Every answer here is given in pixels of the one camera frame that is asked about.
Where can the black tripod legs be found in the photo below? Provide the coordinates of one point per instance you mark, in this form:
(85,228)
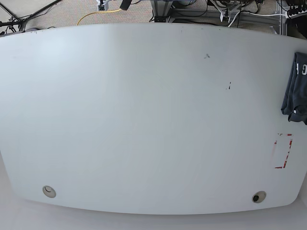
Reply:
(17,23)

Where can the table cable grommet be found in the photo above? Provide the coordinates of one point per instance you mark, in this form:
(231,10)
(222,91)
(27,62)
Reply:
(49,191)
(259,197)

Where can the red tape rectangle marking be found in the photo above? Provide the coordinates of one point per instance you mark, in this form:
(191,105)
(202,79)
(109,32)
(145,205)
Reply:
(281,150)

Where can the left table cable grommet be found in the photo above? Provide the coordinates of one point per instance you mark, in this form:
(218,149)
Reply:
(49,191)

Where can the right table cable grommet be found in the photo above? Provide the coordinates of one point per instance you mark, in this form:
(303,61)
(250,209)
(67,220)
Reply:
(259,197)

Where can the dark blue T-shirt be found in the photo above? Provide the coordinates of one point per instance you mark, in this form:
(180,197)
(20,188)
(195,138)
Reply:
(295,99)

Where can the aluminium frame stand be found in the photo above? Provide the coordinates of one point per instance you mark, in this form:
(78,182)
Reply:
(162,10)

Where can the white power strip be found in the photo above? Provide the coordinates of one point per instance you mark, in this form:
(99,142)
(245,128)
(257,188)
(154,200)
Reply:
(296,12)

